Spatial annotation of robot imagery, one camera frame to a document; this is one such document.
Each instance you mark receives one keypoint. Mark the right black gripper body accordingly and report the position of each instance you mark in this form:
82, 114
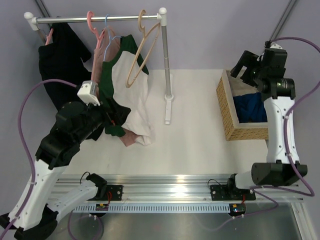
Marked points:
252, 67

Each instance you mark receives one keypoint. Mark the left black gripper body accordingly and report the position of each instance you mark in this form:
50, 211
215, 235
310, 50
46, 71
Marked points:
111, 117

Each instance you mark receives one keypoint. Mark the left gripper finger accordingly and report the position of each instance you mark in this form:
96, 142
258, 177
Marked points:
122, 113
111, 103

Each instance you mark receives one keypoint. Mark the blue t shirt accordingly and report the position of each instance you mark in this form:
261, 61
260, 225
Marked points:
250, 108

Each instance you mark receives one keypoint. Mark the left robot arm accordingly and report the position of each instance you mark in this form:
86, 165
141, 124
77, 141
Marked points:
36, 218

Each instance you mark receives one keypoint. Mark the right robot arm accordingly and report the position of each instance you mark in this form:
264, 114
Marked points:
282, 167

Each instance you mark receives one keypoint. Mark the green and white shirt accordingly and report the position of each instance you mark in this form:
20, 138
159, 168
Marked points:
125, 79

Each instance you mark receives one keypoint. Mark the pink shirt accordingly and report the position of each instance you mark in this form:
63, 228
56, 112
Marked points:
129, 137

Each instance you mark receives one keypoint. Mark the black t shirt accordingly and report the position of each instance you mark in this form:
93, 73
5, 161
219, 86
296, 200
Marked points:
63, 60

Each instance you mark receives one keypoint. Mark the pink hanger under black shirt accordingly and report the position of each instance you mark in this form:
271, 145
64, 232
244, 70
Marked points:
49, 36

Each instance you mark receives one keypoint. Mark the wicker basket with liner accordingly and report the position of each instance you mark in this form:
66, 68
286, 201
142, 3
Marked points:
227, 88

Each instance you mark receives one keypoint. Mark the metal clothes rack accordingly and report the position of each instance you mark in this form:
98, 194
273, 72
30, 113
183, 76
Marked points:
161, 17

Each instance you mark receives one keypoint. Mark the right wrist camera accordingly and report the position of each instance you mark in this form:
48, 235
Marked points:
272, 45

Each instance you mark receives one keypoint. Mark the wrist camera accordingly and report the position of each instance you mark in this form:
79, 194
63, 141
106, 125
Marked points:
272, 45
88, 93

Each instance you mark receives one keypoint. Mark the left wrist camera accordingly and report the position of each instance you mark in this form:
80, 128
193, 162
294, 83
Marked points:
88, 93

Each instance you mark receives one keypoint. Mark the light blue wire hanger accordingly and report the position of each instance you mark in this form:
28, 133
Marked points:
110, 38

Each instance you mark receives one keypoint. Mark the aluminium mounting rail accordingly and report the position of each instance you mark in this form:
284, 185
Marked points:
165, 188

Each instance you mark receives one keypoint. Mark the slotted cable duct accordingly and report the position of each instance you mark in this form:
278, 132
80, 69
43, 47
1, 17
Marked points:
95, 208

